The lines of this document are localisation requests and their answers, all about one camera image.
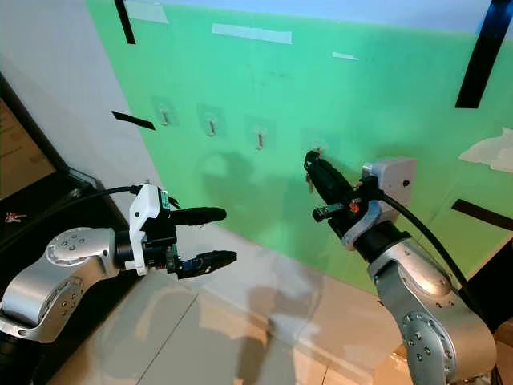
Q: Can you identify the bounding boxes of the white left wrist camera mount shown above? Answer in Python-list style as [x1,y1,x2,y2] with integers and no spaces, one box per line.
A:
[128,183,171,278]

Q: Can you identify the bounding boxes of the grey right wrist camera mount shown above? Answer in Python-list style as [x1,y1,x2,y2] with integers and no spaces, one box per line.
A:
[341,156,418,249]

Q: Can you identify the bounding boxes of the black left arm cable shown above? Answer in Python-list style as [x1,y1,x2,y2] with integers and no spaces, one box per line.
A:
[0,186,149,257]

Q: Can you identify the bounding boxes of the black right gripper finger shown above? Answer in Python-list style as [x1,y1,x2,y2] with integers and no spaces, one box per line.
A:
[310,154,356,199]
[305,163,341,212]

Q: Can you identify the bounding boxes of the black fob keys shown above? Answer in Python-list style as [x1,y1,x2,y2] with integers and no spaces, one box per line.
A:
[302,148,323,198]

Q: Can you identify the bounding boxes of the wide black tape strip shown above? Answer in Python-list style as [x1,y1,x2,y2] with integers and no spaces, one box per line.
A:
[454,0,513,109]

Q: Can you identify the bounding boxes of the black glossy table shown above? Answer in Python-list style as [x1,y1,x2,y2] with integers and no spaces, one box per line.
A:
[0,164,121,385]

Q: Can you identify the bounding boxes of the clear adhesive wall hook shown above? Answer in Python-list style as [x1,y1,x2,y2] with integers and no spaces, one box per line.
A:
[306,136,329,155]
[203,110,221,137]
[251,122,269,151]
[156,98,176,128]

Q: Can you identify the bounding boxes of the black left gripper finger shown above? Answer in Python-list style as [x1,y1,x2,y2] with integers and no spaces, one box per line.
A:
[169,207,228,227]
[177,250,239,280]

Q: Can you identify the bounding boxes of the green wall board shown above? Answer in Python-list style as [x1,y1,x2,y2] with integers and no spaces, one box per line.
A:
[84,0,513,298]

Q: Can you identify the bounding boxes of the tall brown cardboard box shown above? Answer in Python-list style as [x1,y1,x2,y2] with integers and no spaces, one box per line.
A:
[0,96,59,197]

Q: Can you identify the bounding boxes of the long white tape strip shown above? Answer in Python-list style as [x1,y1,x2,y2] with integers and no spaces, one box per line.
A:
[212,22,293,45]

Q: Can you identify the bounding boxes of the white torn paper patch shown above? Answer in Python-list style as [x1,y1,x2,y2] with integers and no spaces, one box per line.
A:
[458,127,513,173]

